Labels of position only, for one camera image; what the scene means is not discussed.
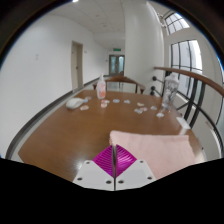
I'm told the clear pump bottle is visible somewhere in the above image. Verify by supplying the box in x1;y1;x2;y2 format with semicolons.
96;73;107;100

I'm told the small white box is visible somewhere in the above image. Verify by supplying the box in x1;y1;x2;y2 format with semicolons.
176;116;192;131

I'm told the beige side door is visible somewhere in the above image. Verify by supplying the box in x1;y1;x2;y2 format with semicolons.
70;40;85;92

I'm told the tall black-framed window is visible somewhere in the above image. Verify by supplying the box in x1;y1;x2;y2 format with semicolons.
170;39;204;101

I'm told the clear plastic shaker bottle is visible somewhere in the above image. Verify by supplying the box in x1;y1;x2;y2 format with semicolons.
161;72;181;111

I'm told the wooden chair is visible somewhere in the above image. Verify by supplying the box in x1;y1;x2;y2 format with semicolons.
92;75;147;95

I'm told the wooden handrail with black balusters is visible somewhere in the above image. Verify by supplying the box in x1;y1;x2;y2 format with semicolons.
150;66;224;158

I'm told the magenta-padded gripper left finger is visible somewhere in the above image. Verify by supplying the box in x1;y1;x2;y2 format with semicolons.
72;144;116;192

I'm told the arched window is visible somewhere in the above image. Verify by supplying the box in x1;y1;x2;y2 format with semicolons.
164;12;191;36

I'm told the pink towel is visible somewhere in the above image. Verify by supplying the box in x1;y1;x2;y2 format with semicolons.
109;129;205;181

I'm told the glass double door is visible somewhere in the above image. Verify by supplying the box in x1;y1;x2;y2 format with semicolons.
108;54;126;76

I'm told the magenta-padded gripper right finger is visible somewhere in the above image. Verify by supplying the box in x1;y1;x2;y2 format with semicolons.
114;143;157;192

